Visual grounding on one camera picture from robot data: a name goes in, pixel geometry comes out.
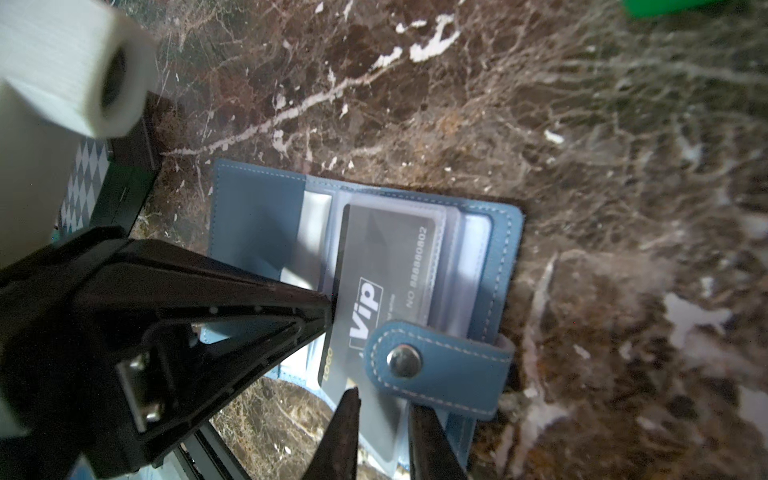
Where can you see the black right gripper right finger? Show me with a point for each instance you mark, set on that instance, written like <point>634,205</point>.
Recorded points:
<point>430,453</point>

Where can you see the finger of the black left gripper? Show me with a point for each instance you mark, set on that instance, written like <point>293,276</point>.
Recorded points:
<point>173,382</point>

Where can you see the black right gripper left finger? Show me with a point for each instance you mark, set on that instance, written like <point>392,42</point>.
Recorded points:
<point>336,455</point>

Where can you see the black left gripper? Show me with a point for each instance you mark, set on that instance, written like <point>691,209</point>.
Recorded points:
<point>60,398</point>

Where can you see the blue leather card holder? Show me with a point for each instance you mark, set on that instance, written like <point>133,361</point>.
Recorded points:
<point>287,226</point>

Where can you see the black VIP credit card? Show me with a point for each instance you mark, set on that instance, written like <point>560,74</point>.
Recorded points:
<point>385,272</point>

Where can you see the green plastic card tray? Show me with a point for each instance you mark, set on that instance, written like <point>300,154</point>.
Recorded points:
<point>654,8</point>

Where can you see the black white checkerboard plate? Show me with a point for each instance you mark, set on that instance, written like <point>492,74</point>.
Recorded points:
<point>88,173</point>

